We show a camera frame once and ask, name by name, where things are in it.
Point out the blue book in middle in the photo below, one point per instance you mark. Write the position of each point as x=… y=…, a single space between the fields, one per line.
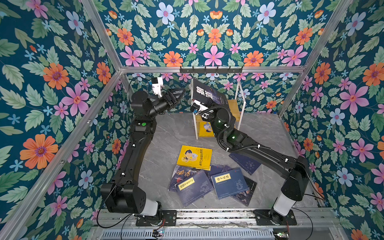
x=216 y=169

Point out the dark patterned book bottom right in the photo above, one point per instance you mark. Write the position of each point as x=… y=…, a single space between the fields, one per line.
x=245 y=197

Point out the blue book yellow label right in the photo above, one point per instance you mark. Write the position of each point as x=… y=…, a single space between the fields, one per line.
x=229 y=183

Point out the small dark blue book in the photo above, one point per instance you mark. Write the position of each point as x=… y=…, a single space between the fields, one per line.
x=248 y=164

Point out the black wolf cover book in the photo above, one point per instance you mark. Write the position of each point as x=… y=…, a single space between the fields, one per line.
x=207 y=95

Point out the dark book orange calligraphy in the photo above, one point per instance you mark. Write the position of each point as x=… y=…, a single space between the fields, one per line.
x=180 y=173

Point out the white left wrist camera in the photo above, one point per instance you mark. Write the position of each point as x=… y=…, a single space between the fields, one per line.
x=157 y=84

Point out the blue book yellow label left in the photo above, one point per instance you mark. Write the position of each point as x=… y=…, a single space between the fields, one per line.
x=194 y=187

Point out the yellow cartoon cover book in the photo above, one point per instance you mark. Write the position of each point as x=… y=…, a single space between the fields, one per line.
x=195 y=157

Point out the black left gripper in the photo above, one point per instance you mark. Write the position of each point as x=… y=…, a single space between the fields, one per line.
x=169 y=98

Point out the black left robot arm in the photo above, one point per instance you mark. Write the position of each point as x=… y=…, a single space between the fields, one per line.
x=122 y=194

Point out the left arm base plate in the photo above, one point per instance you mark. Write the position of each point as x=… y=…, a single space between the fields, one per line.
x=162 y=218

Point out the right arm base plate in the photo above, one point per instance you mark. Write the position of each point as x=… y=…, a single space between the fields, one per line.
x=266 y=217

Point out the blue book yellow label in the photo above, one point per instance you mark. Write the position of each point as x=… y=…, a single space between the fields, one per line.
x=229 y=183
x=194 y=187

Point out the yellow book under shelf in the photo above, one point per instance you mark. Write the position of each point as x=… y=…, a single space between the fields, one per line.
x=205 y=130

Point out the aluminium mounting rail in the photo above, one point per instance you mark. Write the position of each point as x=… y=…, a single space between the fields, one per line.
x=245 y=218

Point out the black hook rail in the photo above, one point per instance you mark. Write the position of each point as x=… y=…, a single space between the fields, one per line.
x=209 y=70

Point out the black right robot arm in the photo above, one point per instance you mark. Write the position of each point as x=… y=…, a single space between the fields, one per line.
x=293 y=170

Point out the white wooden book shelf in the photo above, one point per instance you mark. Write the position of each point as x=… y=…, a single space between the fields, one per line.
x=234 y=107

